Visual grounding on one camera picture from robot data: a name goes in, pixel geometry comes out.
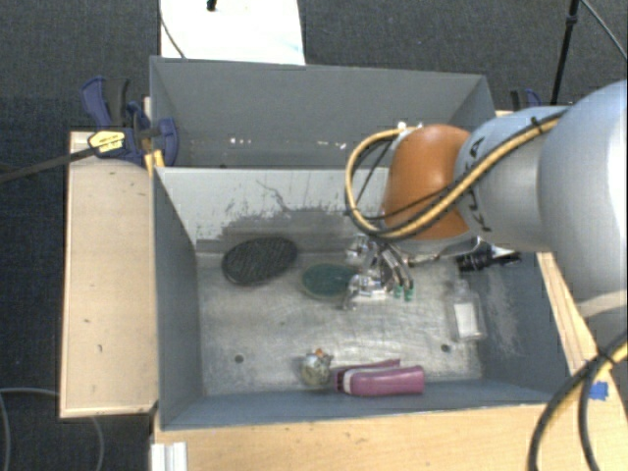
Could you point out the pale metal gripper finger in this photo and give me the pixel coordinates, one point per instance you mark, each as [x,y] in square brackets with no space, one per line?
[364,281]
[354,299]

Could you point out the dark green round disc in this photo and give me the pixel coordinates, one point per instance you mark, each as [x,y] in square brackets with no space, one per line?
[324,281]

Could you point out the grey metal bin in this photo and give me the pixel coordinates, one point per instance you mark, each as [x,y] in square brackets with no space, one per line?
[275,322]

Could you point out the purple stapler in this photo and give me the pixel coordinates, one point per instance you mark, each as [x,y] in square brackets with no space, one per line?
[387,382]

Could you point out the black oval mesh pad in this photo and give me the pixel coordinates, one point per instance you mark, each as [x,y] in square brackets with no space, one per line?
[259,261]

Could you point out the clear glass bottle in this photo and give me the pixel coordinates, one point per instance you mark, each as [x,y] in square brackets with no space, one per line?
[466,317]

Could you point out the pale wood flat board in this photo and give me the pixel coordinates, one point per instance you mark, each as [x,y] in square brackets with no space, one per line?
[108,282]

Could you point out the black cylinder on white bracket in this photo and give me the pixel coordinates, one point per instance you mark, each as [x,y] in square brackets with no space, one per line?
[473,261]

